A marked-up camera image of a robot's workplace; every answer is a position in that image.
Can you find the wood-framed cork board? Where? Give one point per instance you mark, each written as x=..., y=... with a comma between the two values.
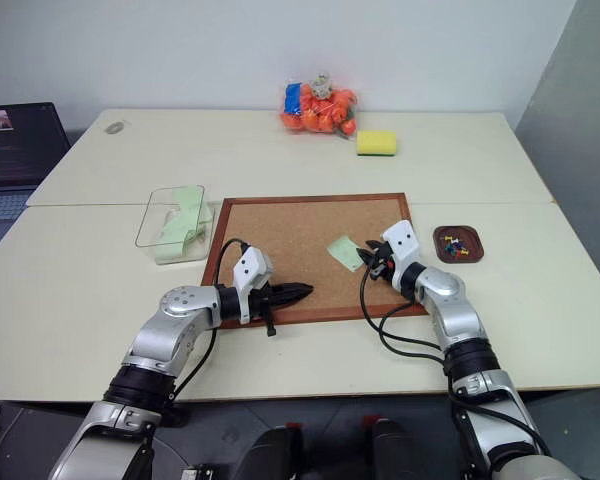
x=290, y=240

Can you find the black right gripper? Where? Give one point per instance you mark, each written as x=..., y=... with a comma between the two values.
x=383, y=265

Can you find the grey laptop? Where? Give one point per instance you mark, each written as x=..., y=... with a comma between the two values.
x=10, y=150

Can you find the single green sticky note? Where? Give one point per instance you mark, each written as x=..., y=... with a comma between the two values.
x=344, y=251

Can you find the plastic bag of orange objects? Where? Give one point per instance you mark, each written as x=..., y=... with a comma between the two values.
x=320, y=112

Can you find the yellow sponge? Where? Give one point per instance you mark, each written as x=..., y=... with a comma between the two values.
x=376, y=142

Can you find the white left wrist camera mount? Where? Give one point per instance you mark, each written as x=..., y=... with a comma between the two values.
x=249, y=267

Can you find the clear plastic box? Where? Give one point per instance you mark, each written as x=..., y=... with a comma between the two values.
x=155, y=240

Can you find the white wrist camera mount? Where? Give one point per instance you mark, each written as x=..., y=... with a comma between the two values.
x=402, y=245
x=249, y=267

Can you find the brown rectangular tray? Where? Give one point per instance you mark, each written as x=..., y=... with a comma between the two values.
x=472, y=242

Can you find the folded green paper notes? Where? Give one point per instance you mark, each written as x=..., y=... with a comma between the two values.
x=182, y=225

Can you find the dark rounded shape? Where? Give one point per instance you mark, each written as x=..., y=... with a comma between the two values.
x=395, y=447
x=272, y=452

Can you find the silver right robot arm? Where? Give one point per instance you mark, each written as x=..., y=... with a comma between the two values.
x=460, y=330

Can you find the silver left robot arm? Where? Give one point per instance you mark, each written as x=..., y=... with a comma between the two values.
x=155, y=345

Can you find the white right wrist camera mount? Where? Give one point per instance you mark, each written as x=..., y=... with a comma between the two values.
x=402, y=245

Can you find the clear tape roll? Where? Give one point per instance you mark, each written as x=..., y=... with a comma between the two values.
x=114, y=128

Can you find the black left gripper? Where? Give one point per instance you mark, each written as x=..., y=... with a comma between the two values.
x=266, y=296

